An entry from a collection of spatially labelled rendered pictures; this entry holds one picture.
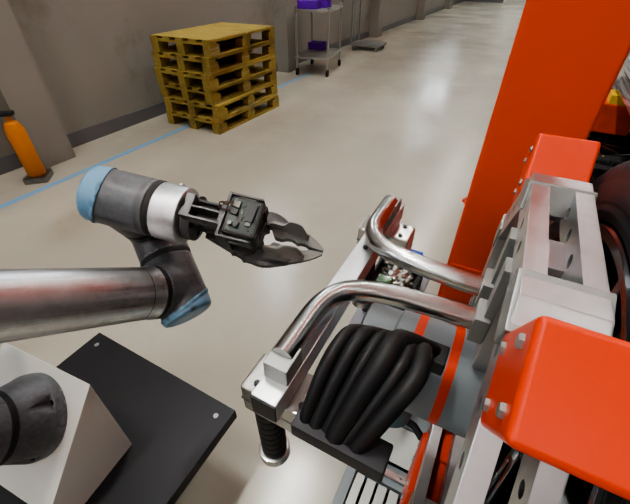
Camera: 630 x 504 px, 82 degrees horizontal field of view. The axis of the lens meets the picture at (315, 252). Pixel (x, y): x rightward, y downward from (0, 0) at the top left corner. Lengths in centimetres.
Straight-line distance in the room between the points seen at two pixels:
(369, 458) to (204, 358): 136
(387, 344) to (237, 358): 133
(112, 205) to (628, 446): 59
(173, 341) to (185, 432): 67
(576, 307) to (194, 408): 104
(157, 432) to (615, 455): 109
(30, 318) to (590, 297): 54
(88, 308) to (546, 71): 78
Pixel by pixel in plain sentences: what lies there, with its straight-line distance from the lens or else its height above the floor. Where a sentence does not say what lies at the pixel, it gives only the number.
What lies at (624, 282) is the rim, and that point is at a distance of 41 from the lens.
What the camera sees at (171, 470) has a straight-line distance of 113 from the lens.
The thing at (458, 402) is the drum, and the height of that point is 89.
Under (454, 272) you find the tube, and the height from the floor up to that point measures 101.
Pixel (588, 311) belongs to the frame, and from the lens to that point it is 32.
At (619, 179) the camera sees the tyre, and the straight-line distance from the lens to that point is 52.
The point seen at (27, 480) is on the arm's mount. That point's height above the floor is 41.
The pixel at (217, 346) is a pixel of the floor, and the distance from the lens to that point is 169.
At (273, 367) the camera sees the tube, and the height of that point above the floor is 100.
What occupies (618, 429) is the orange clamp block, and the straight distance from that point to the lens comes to 23.
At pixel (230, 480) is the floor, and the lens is 141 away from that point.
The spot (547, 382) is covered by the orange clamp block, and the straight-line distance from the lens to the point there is 22.
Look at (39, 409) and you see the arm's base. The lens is 101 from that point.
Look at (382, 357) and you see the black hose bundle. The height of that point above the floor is 105.
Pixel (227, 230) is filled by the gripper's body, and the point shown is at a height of 102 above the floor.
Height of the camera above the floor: 131
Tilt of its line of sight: 39 degrees down
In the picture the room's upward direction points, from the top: straight up
